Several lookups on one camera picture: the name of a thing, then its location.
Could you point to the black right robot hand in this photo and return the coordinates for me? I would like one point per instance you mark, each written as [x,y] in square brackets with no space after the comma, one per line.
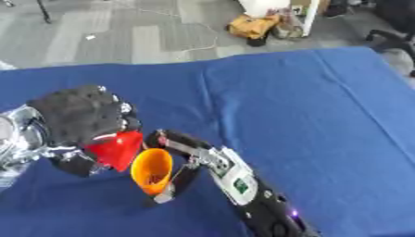
[175,140]

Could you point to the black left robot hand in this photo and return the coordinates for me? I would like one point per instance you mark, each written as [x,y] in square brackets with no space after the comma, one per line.
[78,114]

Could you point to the orange plastic cup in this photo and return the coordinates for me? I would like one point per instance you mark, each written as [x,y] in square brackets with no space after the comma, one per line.
[151,168]

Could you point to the red plastic cup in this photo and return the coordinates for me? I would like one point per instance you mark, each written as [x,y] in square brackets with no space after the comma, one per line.
[119,149]

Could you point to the silver and black right robot arm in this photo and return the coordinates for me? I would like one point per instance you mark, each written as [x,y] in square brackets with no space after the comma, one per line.
[240,182]

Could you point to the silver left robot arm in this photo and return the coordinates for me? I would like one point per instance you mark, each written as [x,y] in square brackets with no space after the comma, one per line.
[21,139]

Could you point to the small white paper scrap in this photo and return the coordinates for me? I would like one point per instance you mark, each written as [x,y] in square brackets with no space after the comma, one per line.
[90,37]

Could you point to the black tripod leg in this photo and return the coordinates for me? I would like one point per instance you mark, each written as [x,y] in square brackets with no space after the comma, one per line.
[43,10]

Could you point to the yellow bag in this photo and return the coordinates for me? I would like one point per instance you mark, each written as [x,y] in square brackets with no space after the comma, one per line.
[251,26]

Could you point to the clear plastic bag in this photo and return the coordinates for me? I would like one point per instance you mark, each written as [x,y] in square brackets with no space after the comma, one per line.
[288,26]

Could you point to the black office chair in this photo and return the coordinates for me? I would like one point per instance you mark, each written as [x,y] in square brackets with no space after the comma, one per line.
[397,29]

